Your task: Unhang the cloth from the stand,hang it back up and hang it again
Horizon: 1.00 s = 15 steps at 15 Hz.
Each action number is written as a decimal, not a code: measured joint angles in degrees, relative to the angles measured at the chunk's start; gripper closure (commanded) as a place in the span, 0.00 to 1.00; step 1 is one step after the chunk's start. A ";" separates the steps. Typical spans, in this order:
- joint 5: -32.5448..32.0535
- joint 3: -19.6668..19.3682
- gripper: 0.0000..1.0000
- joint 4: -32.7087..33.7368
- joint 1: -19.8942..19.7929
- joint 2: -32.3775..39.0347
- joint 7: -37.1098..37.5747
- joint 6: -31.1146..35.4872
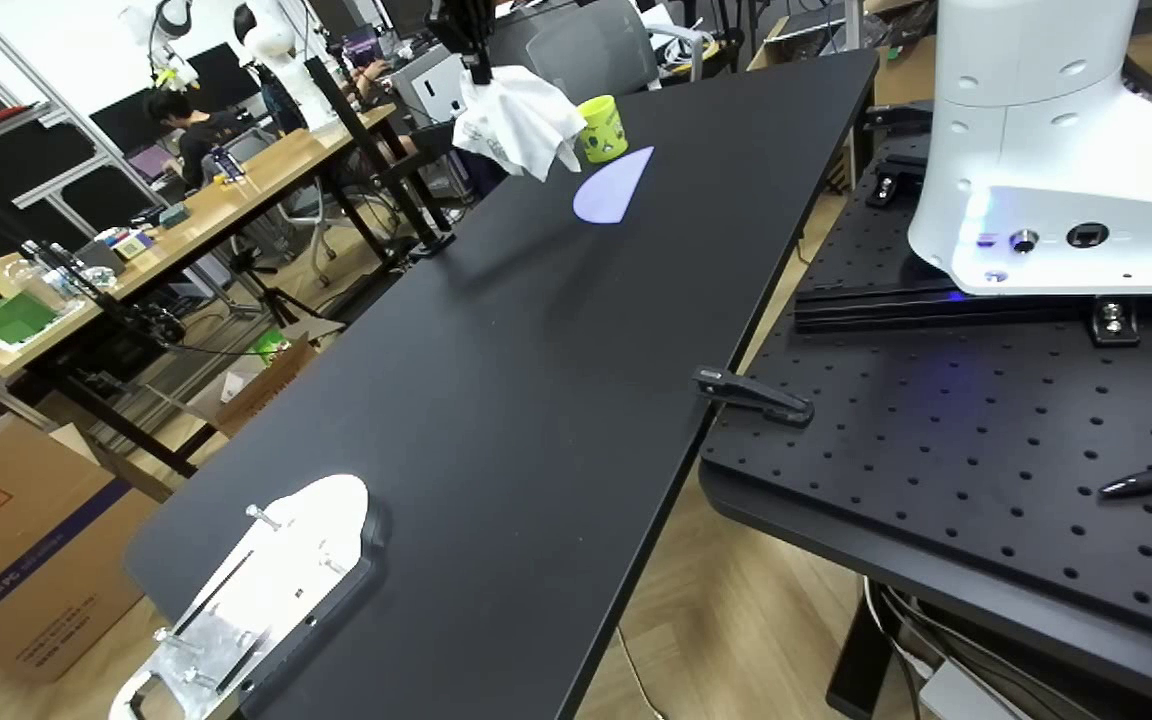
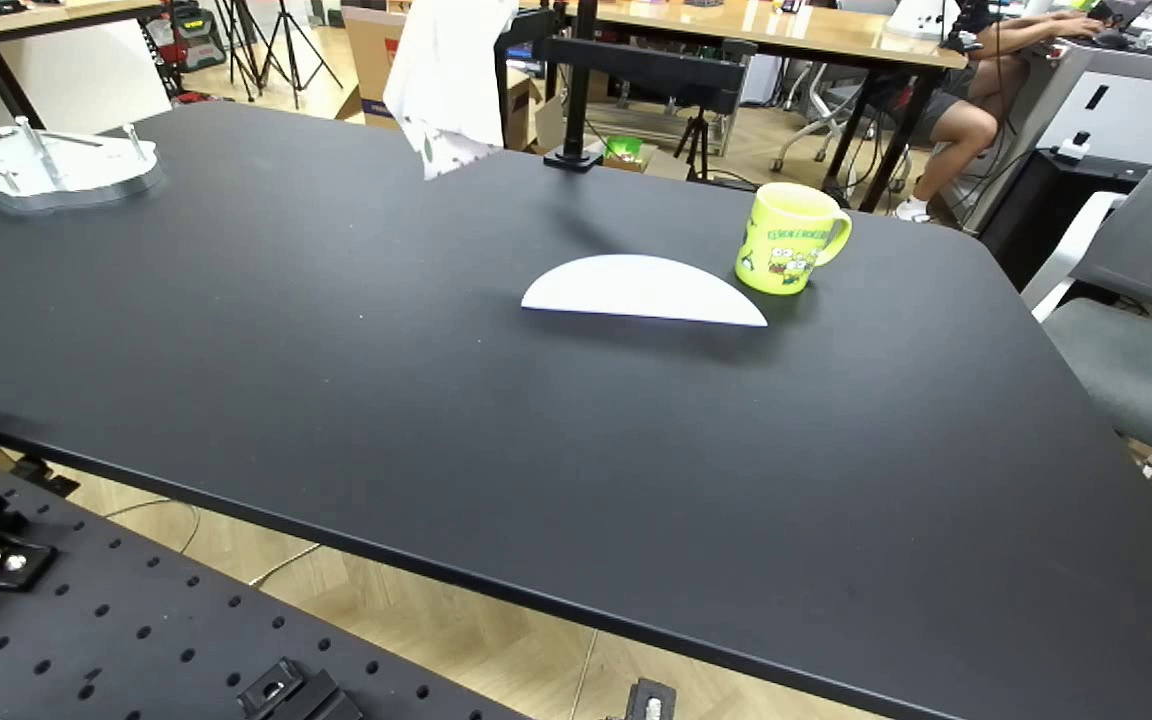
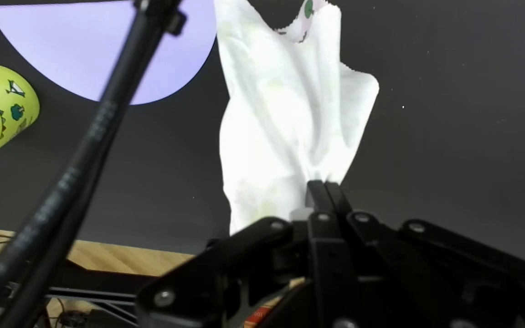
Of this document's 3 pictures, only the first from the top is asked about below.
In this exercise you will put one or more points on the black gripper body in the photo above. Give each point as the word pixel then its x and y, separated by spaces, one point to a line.
pixel 461 29

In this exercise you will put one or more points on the white cloth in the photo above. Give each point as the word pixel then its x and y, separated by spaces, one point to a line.
pixel 516 120

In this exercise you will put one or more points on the grey cabinet black slots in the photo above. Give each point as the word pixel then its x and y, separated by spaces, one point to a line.
pixel 429 87

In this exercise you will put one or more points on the grey office chair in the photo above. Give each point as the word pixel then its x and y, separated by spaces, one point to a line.
pixel 588 42

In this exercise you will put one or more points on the seated person black hair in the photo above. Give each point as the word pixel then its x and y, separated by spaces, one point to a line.
pixel 200 132

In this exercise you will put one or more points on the long wooden desk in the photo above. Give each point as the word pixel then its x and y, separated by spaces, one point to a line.
pixel 200 214

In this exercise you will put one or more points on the small flat cardboard box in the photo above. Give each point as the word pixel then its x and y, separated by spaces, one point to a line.
pixel 263 386

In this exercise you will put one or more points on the black framed panel rack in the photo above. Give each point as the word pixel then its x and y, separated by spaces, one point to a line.
pixel 28 163

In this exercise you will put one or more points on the black clamp lever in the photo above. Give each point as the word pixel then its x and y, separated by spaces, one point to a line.
pixel 758 396

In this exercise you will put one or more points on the green pad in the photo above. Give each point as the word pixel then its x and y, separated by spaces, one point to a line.
pixel 17 322

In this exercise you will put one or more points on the white clear plastic rack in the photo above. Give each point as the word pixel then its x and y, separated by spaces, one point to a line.
pixel 277 575

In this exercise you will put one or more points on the black perforated breadboard plate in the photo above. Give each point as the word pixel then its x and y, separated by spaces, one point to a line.
pixel 978 465

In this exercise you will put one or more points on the cardboard box red print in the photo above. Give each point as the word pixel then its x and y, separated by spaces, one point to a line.
pixel 17 545

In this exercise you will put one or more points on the black aluminium rail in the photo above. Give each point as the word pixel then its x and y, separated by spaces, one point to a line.
pixel 920 311

